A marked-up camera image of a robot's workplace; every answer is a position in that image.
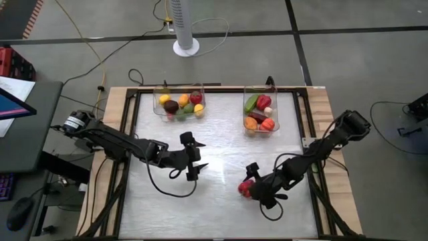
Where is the black computer mouse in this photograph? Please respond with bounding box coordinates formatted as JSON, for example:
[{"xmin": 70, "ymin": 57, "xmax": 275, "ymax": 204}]
[{"xmin": 6, "ymin": 196, "xmax": 35, "ymax": 232}]

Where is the white tower fan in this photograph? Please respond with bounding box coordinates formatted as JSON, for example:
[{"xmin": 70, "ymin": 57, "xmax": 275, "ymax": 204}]
[{"xmin": 168, "ymin": 0, "xmax": 201, "ymax": 58}]

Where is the purple-lit keyboard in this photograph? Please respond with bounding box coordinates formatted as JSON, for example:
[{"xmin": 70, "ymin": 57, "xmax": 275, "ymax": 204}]
[{"xmin": 0, "ymin": 173, "xmax": 16, "ymax": 202}]

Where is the red bell pepper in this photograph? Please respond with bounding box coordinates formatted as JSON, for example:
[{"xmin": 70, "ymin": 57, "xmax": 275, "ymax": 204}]
[
  {"xmin": 237, "ymin": 179, "xmax": 255, "ymax": 199},
  {"xmin": 255, "ymin": 94, "xmax": 273, "ymax": 112}
]

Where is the white fan cable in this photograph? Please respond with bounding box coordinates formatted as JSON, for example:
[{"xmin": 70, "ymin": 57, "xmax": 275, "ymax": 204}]
[{"xmin": 189, "ymin": 17, "xmax": 231, "ymax": 57}]

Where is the green cucumber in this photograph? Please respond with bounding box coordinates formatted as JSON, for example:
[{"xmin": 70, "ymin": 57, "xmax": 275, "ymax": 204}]
[{"xmin": 243, "ymin": 94, "xmax": 260, "ymax": 114}]

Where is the computer monitor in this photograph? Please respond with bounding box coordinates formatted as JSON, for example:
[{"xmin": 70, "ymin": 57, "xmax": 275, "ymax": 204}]
[{"xmin": 0, "ymin": 87, "xmax": 38, "ymax": 121}]

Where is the dark brown avocado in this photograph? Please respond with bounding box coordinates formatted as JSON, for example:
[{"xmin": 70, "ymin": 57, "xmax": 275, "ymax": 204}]
[{"xmin": 163, "ymin": 99, "xmax": 180, "ymax": 114}]

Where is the yellow floor cable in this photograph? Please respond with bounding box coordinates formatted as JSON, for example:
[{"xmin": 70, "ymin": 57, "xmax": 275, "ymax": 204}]
[{"xmin": 54, "ymin": 0, "xmax": 107, "ymax": 112}]

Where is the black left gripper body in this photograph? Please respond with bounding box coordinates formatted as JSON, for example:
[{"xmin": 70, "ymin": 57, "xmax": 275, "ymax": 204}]
[{"xmin": 159, "ymin": 148, "xmax": 202, "ymax": 171}]

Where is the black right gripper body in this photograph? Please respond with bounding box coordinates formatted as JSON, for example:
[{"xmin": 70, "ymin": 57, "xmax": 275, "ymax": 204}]
[{"xmin": 250, "ymin": 168, "xmax": 292, "ymax": 199}]

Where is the red crate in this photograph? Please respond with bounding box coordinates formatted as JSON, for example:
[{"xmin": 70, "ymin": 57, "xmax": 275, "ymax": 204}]
[{"xmin": 0, "ymin": 46, "xmax": 37, "ymax": 82}]

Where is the dark grey desk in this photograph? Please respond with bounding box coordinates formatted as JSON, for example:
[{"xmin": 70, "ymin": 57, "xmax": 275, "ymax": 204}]
[{"xmin": 0, "ymin": 80, "xmax": 64, "ymax": 174}]

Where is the black rig frame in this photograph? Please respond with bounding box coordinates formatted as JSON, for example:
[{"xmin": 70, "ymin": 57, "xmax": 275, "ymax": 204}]
[{"xmin": 79, "ymin": 86, "xmax": 361, "ymax": 240}]

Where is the red tomato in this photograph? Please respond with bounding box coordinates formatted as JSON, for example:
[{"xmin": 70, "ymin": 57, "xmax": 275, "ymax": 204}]
[{"xmin": 189, "ymin": 90, "xmax": 204, "ymax": 106}]

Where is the black floor cable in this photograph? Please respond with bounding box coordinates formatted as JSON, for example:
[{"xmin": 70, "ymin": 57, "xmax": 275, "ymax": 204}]
[
  {"xmin": 62, "ymin": 0, "xmax": 169, "ymax": 86},
  {"xmin": 368, "ymin": 100, "xmax": 428, "ymax": 156}
]

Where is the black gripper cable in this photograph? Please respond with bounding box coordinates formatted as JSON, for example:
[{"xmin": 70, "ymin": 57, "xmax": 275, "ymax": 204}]
[
  {"xmin": 144, "ymin": 157, "xmax": 199, "ymax": 199},
  {"xmin": 258, "ymin": 199, "xmax": 286, "ymax": 222}
]

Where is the dark purple eggplant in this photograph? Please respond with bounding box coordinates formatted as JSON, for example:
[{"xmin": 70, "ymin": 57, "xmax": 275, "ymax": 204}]
[{"xmin": 247, "ymin": 111, "xmax": 269, "ymax": 125}]

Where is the yellow-orange pepper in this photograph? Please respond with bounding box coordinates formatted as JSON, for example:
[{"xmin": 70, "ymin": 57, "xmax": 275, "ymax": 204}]
[{"xmin": 243, "ymin": 116, "xmax": 259, "ymax": 132}]

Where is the black floor device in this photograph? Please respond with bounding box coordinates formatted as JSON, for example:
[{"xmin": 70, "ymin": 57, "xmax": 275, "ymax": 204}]
[{"xmin": 397, "ymin": 93, "xmax": 428, "ymax": 138}]

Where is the clear plastic basket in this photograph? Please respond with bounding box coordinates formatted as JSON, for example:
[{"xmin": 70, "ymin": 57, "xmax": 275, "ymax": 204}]
[
  {"xmin": 152, "ymin": 83, "xmax": 207, "ymax": 123},
  {"xmin": 242, "ymin": 84, "xmax": 282, "ymax": 135}
]

